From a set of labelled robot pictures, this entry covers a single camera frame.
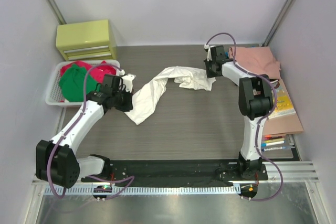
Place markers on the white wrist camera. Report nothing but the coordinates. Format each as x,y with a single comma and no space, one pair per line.
207,48
126,82

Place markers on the brown cardboard sheet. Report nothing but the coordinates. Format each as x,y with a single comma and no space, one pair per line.
283,125

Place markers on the red t shirt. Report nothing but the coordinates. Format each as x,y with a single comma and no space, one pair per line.
97,74

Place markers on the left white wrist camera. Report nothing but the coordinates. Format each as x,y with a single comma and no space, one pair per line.
126,82

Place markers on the yellow picture book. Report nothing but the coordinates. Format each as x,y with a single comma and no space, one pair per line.
284,105

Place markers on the yellow-green drawer box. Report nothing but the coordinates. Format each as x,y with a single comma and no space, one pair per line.
92,40

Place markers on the pink folded t shirt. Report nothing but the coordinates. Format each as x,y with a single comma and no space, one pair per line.
258,60

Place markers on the yellow marker pen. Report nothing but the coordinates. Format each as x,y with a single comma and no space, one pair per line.
273,141

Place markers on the dark blue marker pen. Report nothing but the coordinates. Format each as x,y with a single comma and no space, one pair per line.
277,148

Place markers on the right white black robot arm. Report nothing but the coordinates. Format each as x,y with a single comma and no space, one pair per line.
255,102

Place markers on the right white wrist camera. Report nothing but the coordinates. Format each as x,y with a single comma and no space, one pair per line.
207,48

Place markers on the white slotted cable duct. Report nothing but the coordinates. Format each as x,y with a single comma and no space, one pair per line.
100,190

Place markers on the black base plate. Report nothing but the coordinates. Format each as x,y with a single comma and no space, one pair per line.
182,173

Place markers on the white plastic basket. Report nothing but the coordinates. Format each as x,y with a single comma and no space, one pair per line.
54,95

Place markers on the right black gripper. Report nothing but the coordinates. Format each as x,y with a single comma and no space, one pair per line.
210,66

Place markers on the red marker pen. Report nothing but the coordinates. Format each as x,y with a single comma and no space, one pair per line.
269,138

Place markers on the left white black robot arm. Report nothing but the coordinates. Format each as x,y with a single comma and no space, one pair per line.
56,159

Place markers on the green t shirt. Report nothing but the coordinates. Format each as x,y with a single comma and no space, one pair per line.
71,81

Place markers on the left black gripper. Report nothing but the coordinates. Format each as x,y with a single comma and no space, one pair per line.
127,100

